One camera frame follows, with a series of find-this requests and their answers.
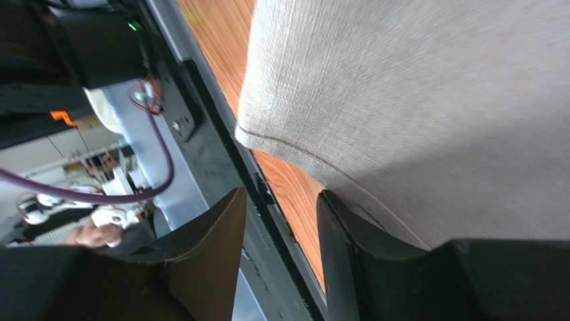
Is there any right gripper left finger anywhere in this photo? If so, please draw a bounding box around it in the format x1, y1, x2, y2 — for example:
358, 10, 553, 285
1, 188, 247, 320

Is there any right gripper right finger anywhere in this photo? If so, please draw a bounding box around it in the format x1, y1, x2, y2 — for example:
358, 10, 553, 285
316, 190, 569, 320

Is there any beige cloth napkin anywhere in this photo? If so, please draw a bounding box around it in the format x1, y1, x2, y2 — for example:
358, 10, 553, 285
235, 1, 569, 249

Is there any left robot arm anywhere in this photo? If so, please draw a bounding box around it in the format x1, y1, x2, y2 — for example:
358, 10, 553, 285
1, 1, 150, 148

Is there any person's hand in background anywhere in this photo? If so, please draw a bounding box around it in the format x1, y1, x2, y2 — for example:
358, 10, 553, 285
63, 219, 123, 248

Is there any aluminium frame rail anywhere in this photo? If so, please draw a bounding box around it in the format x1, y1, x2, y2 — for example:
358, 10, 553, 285
86, 83, 267, 320

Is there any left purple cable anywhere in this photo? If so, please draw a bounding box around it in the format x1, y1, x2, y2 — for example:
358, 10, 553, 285
0, 111, 175, 205

